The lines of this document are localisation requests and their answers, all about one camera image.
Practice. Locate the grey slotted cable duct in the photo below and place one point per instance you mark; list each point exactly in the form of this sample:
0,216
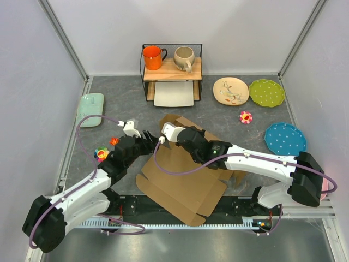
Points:
105,223

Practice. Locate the pink flower toy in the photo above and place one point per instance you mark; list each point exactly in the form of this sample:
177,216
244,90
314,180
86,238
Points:
245,117

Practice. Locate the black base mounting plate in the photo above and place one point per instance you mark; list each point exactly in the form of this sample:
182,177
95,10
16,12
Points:
139,208

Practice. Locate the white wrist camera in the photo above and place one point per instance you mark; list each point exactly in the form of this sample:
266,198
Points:
130,127
170,132

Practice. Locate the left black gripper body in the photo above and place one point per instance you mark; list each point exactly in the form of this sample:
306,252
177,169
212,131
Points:
142,147

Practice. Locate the orange enamel mug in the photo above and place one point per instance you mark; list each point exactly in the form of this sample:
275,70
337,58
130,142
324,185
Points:
153,56

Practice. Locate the green dotted plate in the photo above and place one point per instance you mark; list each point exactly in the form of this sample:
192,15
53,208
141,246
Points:
266,93

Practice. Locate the beige floral plate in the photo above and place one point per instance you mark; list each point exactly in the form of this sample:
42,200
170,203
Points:
231,91

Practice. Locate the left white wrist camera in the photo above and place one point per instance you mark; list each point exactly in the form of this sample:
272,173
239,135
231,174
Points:
130,127

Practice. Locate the rainbow flower toy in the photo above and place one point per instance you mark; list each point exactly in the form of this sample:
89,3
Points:
101,153

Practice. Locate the blue dotted plate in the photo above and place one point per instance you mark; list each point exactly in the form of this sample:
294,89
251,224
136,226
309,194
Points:
285,139

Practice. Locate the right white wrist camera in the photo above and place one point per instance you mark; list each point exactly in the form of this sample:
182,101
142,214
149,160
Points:
170,132

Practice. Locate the black wire wooden shelf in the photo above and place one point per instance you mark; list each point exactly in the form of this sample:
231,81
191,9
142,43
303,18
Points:
169,72

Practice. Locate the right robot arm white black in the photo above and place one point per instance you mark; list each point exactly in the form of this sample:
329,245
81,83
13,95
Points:
299,177

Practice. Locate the white square plate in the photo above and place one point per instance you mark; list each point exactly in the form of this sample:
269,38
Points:
174,94

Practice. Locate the brown cardboard box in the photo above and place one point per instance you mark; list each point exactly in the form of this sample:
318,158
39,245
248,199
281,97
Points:
190,198

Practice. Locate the mint green divided tray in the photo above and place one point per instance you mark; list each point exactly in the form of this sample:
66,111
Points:
90,104

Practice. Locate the pink plate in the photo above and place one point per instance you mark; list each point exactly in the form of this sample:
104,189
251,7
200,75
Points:
325,187

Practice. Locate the orange maple leaf toy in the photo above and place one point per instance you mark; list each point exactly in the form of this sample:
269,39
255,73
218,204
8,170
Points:
114,141

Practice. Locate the beige ceramic mug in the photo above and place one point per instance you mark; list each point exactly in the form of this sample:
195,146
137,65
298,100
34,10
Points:
184,58

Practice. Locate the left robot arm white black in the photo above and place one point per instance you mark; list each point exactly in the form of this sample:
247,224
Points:
50,218

